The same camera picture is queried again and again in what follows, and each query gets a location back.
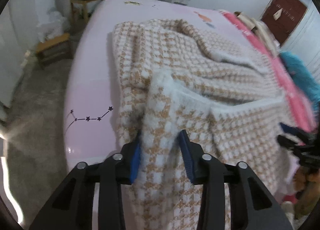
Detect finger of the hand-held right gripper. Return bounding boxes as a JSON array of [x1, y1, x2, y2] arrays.
[[279, 122, 320, 143], [276, 135, 320, 154]]

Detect small wooden stool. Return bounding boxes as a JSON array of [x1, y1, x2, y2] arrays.
[[36, 33, 73, 68]]

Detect white plastic bag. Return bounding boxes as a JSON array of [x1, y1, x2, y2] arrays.
[[37, 7, 69, 42]]

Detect teal cloth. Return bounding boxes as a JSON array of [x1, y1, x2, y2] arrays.
[[279, 51, 320, 106]]

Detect person's right hand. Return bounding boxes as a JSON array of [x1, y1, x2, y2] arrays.
[[293, 166, 320, 193]]

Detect beige clothing pile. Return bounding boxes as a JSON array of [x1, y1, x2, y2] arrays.
[[235, 12, 281, 53]]

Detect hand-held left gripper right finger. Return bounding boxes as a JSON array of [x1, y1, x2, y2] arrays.
[[178, 130, 294, 230]]

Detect beige white checked coat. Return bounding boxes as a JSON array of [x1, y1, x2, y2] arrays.
[[107, 18, 300, 230]]

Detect brown door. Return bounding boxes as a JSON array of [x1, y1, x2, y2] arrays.
[[260, 0, 308, 45]]

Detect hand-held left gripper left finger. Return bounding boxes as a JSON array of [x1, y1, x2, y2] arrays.
[[29, 130, 143, 230]]

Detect pink floral blanket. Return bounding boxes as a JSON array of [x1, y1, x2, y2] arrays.
[[222, 12, 316, 131]]

